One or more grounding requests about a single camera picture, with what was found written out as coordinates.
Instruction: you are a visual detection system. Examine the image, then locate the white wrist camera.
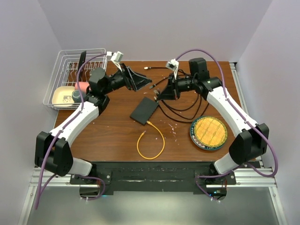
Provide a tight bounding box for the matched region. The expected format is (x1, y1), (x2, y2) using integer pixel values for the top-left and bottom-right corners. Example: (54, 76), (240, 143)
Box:
(165, 59), (179, 80)
(106, 51), (124, 71)

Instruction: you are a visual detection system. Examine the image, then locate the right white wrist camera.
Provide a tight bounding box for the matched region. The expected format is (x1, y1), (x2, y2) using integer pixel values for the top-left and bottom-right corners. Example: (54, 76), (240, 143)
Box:
(165, 59), (179, 80)

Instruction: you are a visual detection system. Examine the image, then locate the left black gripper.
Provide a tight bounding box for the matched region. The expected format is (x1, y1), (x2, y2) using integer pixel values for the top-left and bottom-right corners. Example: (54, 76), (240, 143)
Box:
(103, 63), (152, 95)

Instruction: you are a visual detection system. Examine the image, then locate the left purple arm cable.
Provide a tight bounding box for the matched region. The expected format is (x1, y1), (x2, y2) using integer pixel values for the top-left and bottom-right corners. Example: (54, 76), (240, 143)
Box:
(34, 52), (111, 210)

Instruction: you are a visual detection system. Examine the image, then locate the dark teal cup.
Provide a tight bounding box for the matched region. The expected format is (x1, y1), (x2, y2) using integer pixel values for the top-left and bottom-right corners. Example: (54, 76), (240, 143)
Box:
(72, 90), (82, 103)

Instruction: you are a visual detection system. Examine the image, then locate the black network switch box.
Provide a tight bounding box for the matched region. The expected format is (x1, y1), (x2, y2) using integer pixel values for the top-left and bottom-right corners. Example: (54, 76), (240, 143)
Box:
(130, 97), (158, 126)

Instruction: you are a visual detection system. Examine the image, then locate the cream square plate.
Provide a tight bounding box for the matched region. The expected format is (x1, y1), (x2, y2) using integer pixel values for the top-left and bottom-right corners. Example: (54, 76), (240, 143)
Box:
(52, 86), (75, 107)

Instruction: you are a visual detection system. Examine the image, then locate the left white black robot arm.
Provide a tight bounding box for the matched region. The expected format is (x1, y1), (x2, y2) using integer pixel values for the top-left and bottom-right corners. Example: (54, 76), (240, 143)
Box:
(35, 64), (152, 184)

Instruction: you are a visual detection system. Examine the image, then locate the black cable with usb plug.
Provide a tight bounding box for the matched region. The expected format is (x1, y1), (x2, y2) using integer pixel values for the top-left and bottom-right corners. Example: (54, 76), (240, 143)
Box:
(149, 77), (202, 118)

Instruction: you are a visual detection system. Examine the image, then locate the yellow ethernet patch cable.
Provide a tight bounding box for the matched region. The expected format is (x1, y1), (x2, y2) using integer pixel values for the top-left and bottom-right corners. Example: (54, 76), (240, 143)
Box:
(136, 121), (165, 160)

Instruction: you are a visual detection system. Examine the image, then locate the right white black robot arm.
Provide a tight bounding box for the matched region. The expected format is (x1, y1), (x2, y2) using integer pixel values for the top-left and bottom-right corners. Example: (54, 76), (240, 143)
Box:
(157, 58), (269, 184)

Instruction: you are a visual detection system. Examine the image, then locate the pink cup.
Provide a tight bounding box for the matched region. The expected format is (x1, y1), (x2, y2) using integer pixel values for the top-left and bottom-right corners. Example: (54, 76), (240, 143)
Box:
(75, 82), (90, 93)

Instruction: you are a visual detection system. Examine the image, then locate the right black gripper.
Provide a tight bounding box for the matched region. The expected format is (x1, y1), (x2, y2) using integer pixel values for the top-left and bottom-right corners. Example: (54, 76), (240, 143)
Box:
(158, 72), (198, 100)

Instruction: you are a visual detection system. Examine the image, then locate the round gold wafer plate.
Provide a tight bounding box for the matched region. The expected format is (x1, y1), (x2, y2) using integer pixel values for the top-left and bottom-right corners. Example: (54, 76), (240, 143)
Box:
(189, 116), (228, 151)

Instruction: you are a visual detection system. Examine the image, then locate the black tablet in rack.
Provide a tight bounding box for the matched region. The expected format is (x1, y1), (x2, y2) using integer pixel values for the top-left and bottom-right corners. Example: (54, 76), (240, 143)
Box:
(77, 51), (87, 81)

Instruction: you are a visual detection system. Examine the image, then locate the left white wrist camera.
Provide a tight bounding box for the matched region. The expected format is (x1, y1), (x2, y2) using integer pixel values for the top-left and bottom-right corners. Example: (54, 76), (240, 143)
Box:
(106, 51), (124, 71)

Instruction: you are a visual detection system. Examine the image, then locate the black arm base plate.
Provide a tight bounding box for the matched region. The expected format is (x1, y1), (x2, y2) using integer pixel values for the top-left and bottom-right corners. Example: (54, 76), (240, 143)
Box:
(69, 161), (237, 200)

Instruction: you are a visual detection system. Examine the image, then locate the white wire dish rack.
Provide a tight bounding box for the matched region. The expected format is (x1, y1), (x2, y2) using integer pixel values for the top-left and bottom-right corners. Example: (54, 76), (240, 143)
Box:
(43, 48), (107, 110)

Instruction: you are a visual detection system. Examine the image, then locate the black cable with gold plug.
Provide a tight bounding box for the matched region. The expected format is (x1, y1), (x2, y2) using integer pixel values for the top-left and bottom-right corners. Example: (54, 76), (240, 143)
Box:
(144, 66), (210, 123)

